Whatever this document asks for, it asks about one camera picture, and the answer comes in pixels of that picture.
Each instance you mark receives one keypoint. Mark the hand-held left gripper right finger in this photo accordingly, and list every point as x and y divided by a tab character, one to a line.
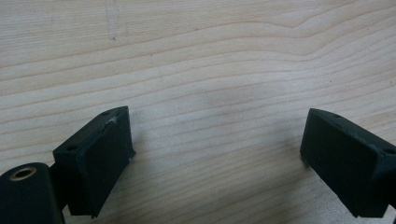
342	161

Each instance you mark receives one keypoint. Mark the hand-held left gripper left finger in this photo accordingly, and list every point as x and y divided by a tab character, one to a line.
96	161

